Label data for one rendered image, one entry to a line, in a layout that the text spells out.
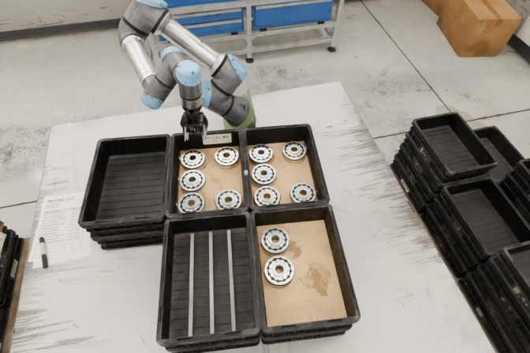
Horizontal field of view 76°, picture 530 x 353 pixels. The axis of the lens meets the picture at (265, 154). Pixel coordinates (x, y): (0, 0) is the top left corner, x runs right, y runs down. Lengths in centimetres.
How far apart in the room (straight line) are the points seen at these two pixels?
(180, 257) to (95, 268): 37
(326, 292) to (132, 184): 87
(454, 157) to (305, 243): 119
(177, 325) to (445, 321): 93
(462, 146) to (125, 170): 184
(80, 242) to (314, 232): 94
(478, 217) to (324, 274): 115
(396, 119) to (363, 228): 163
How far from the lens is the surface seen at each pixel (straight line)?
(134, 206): 145
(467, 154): 228
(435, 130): 232
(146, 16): 150
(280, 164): 148
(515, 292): 194
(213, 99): 154
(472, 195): 226
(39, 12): 415
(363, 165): 171
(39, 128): 323
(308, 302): 124
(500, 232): 221
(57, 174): 186
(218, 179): 144
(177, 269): 129
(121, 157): 161
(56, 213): 173
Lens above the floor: 202
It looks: 52 degrees down
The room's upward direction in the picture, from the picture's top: 1 degrees clockwise
